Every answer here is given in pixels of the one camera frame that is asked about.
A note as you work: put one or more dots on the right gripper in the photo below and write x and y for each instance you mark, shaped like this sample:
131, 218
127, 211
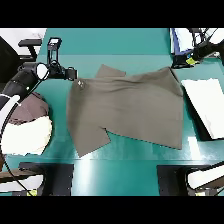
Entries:
182, 61

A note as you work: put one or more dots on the black chair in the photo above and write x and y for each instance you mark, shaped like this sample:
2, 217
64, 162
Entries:
30, 43

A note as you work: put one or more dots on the white garment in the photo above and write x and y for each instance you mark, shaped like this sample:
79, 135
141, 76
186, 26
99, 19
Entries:
26, 136
206, 103

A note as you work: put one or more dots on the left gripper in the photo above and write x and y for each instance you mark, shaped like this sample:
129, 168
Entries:
61, 72

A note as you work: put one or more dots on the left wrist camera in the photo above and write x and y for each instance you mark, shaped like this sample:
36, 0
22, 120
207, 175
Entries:
53, 46

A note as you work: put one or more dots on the grey-brown T-shirt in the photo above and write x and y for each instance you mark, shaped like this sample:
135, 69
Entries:
133, 106

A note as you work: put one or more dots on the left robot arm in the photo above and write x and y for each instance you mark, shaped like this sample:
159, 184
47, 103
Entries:
20, 84

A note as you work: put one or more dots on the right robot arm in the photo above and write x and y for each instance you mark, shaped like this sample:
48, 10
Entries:
204, 178

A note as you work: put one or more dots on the brown garment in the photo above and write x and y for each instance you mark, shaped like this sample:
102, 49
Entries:
29, 109

